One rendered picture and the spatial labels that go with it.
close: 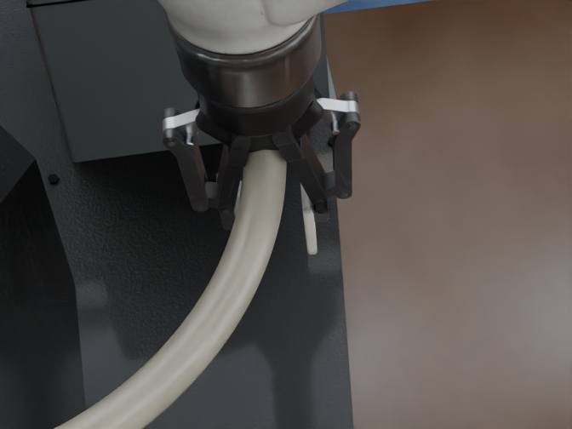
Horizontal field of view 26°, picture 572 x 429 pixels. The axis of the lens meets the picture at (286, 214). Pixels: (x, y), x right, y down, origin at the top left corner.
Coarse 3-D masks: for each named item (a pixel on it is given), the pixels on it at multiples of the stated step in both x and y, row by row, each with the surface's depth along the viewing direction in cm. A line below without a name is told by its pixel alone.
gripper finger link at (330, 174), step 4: (328, 172) 90; (332, 172) 90; (324, 176) 90; (328, 176) 90; (332, 176) 90; (324, 180) 90; (328, 180) 90; (332, 180) 90; (324, 184) 90; (328, 184) 90; (332, 184) 90; (324, 188) 90; (328, 188) 90; (332, 188) 90; (328, 192) 90; (332, 192) 90; (328, 196) 90; (332, 196) 90; (328, 200) 91; (328, 212) 92; (316, 216) 93; (320, 216) 93; (324, 216) 93; (328, 216) 93; (316, 220) 93; (320, 220) 93; (324, 220) 94
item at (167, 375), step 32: (256, 160) 84; (256, 192) 83; (256, 224) 82; (224, 256) 81; (256, 256) 81; (224, 288) 79; (256, 288) 81; (192, 320) 79; (224, 320) 79; (160, 352) 78; (192, 352) 78; (128, 384) 77; (160, 384) 77; (96, 416) 76; (128, 416) 76
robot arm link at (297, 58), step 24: (168, 24) 72; (312, 24) 71; (192, 48) 71; (288, 48) 70; (312, 48) 73; (192, 72) 73; (216, 72) 72; (240, 72) 71; (264, 72) 71; (288, 72) 72; (312, 72) 75; (216, 96) 74; (240, 96) 73; (264, 96) 73
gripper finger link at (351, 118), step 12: (348, 96) 83; (348, 120) 82; (348, 132) 83; (336, 144) 84; (348, 144) 84; (336, 156) 85; (348, 156) 85; (336, 168) 86; (348, 168) 86; (336, 180) 88; (348, 180) 88; (336, 192) 89; (348, 192) 89
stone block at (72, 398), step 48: (0, 144) 128; (0, 192) 116; (0, 240) 112; (48, 240) 139; (0, 288) 111; (48, 288) 137; (0, 336) 110; (48, 336) 135; (0, 384) 109; (48, 384) 134
